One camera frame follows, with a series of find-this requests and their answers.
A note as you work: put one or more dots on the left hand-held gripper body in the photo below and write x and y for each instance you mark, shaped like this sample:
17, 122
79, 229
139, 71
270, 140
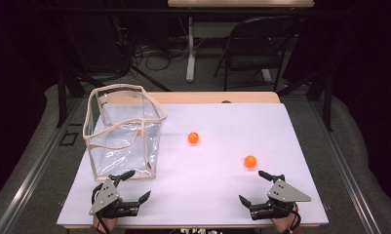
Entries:
105, 198

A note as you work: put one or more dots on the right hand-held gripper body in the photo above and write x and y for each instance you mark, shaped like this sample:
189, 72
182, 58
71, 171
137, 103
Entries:
284, 194

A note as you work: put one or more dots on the orange ping-pong ball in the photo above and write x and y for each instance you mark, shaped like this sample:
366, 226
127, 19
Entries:
193, 137
250, 161

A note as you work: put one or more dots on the clear plastic bag beige trim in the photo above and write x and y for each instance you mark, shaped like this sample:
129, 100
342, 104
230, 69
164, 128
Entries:
125, 143

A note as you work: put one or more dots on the person's left hand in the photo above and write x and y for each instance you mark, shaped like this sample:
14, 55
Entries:
108, 222

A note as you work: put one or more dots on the person's right hand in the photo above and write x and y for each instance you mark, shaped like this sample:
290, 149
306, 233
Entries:
287, 221

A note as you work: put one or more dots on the white table cover sheet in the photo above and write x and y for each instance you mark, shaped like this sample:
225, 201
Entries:
215, 182

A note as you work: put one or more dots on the black metal stand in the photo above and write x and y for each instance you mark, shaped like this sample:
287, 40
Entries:
328, 97
62, 97

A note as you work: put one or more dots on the black folding chair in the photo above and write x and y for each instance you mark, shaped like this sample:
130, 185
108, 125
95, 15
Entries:
254, 58

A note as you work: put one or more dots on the wooden desk with white legs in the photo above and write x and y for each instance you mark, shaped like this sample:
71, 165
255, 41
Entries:
190, 48

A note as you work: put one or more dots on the grey metal rail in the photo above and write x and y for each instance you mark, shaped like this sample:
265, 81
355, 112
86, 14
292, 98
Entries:
349, 175
27, 182

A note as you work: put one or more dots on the small black floor frame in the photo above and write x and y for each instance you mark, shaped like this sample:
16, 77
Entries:
69, 138

